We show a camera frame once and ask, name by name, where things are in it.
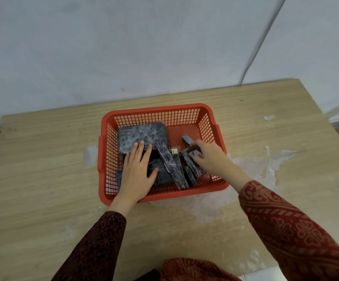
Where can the person's left little finger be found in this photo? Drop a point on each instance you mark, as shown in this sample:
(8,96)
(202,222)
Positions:
(126,163)

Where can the large black wrapped block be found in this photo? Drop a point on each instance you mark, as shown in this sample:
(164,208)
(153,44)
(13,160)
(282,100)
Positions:
(140,134)

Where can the person's left middle finger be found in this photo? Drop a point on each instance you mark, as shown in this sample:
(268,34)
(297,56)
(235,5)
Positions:
(140,153)

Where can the red plastic lattice basket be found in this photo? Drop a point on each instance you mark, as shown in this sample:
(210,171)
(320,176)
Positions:
(157,114)

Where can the person's left thumb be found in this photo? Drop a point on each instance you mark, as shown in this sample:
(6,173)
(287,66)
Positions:
(153,176)

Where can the person's right forearm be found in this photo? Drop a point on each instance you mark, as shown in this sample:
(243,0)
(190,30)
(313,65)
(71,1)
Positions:
(289,231)

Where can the person's left forearm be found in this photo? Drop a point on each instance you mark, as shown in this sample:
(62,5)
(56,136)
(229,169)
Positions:
(96,248)

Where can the small white label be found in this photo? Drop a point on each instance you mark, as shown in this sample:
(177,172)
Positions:
(174,151)

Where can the narrow black wrapped bar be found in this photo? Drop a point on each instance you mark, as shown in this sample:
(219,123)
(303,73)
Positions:
(189,172)
(198,170)

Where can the small black wrapped piece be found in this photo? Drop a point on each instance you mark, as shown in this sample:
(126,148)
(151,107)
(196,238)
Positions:
(188,140)

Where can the black wrapped box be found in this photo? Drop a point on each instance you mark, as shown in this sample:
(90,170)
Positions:
(162,174)

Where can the person's right fingers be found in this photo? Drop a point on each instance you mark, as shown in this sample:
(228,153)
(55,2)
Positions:
(200,158)

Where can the long black wrapped strip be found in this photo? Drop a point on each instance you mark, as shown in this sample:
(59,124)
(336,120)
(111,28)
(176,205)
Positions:
(169,163)

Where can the thin black wrapped piece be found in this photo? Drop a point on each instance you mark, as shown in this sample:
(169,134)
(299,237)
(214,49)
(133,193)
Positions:
(119,179)

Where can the person's right hand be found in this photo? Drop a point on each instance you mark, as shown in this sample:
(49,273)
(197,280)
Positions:
(213,158)

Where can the short black piece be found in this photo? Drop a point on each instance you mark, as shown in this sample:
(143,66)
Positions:
(193,153)

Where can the person's left hand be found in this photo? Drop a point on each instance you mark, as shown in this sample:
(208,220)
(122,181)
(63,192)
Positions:
(135,181)

